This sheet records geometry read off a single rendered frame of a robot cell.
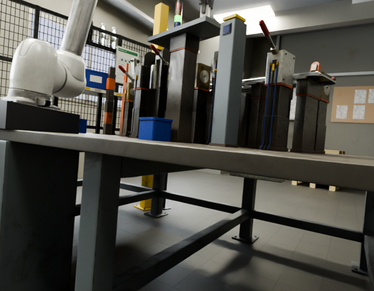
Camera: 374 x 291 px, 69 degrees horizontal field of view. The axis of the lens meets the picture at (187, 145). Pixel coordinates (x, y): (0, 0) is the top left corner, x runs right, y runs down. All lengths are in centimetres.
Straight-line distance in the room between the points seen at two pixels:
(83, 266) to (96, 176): 26
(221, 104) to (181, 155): 43
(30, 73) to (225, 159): 92
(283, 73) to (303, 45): 647
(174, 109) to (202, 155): 62
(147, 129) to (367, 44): 665
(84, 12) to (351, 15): 530
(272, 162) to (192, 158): 16
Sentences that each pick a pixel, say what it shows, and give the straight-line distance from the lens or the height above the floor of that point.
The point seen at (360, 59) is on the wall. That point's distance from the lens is 730.
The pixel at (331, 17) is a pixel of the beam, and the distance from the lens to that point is 622.
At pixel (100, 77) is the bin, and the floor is 112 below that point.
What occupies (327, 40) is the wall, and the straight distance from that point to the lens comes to 748.
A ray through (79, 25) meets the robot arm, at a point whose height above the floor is 120.
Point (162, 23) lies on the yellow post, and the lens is 289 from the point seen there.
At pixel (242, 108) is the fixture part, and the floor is 88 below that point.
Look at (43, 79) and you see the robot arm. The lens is 125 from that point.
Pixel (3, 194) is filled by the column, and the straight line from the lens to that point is 114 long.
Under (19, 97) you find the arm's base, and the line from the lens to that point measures 125.
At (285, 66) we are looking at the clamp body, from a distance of 108.
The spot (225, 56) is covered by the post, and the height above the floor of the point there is 101.
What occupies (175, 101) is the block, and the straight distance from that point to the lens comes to 115.
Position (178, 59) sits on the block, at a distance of 119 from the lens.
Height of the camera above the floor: 72
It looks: 1 degrees down
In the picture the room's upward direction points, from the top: 5 degrees clockwise
